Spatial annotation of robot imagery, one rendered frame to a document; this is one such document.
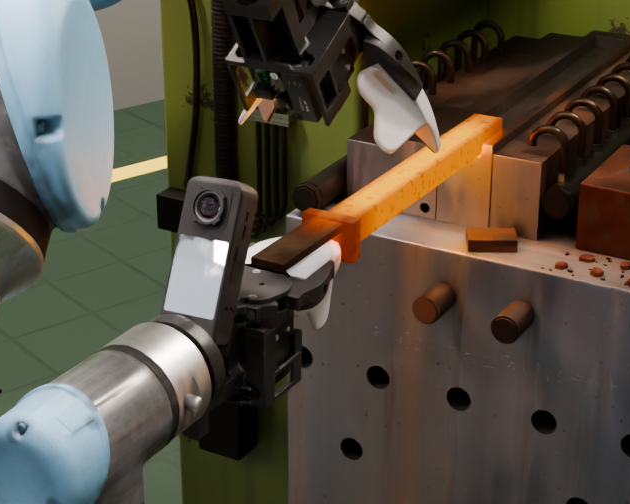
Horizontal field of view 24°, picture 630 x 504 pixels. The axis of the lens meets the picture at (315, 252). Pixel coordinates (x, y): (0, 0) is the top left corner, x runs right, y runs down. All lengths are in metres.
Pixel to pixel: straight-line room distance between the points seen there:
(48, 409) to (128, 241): 2.79
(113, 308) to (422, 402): 1.95
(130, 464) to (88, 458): 0.04
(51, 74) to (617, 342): 0.79
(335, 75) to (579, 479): 0.51
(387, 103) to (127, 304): 2.30
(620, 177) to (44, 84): 0.82
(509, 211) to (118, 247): 2.33
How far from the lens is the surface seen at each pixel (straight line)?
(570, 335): 1.31
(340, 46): 1.03
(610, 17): 1.79
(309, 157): 1.61
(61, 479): 0.85
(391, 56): 1.05
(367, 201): 1.18
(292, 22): 1.00
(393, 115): 1.06
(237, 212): 0.98
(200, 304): 0.98
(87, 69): 0.66
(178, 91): 1.68
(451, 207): 1.38
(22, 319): 3.29
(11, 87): 0.60
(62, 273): 3.50
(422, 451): 1.44
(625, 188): 1.32
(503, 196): 1.36
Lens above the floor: 1.46
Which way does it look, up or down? 24 degrees down
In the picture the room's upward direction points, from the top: straight up
